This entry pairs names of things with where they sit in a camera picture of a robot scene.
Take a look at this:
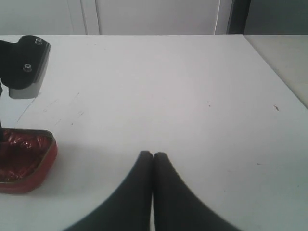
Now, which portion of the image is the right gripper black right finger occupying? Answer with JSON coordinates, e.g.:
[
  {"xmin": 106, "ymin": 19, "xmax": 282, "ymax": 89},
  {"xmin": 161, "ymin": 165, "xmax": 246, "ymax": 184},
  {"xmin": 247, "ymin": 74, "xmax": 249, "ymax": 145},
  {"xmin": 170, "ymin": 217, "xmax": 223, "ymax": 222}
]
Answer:
[{"xmin": 153, "ymin": 152, "xmax": 238, "ymax": 231}]

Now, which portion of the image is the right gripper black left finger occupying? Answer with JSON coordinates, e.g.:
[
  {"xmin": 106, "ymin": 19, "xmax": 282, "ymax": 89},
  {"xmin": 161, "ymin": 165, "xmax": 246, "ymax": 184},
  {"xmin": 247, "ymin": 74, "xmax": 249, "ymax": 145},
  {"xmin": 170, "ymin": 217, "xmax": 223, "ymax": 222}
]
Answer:
[{"xmin": 67, "ymin": 151, "xmax": 153, "ymax": 231}]

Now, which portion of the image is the red ink tin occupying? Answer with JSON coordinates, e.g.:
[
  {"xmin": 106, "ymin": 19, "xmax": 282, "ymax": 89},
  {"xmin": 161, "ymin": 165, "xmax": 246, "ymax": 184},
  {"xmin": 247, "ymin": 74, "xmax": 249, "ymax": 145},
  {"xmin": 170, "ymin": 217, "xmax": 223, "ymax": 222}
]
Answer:
[{"xmin": 0, "ymin": 128, "xmax": 58, "ymax": 194}]

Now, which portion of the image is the white cabinet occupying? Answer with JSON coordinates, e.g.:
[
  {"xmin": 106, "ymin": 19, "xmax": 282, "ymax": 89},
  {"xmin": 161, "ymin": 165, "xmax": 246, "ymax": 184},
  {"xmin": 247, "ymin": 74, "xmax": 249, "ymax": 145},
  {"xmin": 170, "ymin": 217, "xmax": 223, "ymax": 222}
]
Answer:
[{"xmin": 0, "ymin": 0, "xmax": 232, "ymax": 35}]

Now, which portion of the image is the wrist camera with black bracket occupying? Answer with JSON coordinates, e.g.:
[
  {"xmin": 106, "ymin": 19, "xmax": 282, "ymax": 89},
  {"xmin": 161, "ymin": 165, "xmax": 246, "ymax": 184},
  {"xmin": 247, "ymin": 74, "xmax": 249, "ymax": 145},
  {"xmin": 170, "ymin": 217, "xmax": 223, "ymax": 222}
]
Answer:
[{"xmin": 0, "ymin": 35, "xmax": 51, "ymax": 100}]

